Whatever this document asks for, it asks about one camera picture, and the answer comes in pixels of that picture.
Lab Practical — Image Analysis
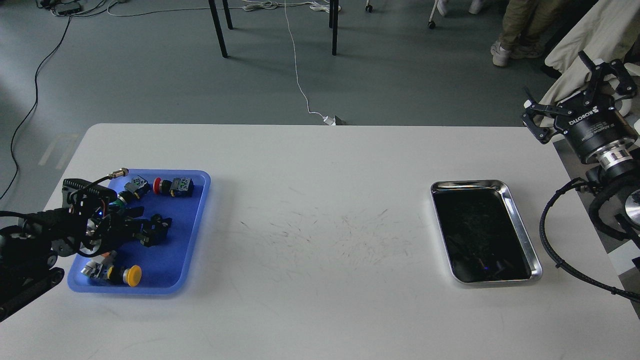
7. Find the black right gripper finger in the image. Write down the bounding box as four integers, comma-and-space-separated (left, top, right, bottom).
578, 50, 638, 106
521, 88, 566, 145

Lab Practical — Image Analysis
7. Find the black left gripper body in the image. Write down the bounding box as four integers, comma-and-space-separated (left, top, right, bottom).
82, 213, 131, 253

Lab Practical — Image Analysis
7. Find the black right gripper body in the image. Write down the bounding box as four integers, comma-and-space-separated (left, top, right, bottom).
555, 91, 638, 164

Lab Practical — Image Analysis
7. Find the small black gear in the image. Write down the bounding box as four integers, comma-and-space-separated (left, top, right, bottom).
150, 214, 165, 227

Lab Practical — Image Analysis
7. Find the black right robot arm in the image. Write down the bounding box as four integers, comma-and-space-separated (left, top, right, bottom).
521, 50, 640, 303

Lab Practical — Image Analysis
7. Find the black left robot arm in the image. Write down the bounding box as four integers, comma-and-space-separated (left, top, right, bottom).
0, 177, 172, 320

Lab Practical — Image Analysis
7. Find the blue plastic tray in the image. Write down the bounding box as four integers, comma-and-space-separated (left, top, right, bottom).
67, 169, 211, 296

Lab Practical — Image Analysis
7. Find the silver metal tray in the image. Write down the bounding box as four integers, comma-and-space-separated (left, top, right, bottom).
430, 179, 543, 287

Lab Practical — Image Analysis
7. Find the beige cloth on chair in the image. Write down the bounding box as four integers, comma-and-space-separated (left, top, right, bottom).
541, 0, 640, 105

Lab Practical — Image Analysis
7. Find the person white shoe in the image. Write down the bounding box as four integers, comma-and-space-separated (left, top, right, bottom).
490, 39, 515, 68

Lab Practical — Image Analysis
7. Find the black table leg left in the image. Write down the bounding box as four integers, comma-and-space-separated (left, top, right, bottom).
208, 0, 234, 59

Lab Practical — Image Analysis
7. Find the black table leg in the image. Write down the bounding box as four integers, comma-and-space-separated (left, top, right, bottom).
328, 0, 339, 56
208, 0, 234, 59

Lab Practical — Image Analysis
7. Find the black table leg right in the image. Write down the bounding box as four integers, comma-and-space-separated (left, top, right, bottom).
328, 0, 339, 56

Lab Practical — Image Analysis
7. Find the green push button switch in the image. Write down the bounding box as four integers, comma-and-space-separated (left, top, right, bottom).
109, 175, 151, 208

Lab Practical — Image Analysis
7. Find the yellow push button switch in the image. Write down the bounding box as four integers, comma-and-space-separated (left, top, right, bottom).
80, 260, 143, 287

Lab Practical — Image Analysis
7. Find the red push button switch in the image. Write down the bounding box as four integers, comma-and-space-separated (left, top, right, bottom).
151, 177, 195, 198

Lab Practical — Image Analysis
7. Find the black floor cable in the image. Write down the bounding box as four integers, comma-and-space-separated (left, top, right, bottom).
0, 0, 121, 201

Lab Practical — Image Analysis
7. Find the white power cable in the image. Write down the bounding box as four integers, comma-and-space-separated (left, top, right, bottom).
240, 0, 346, 126

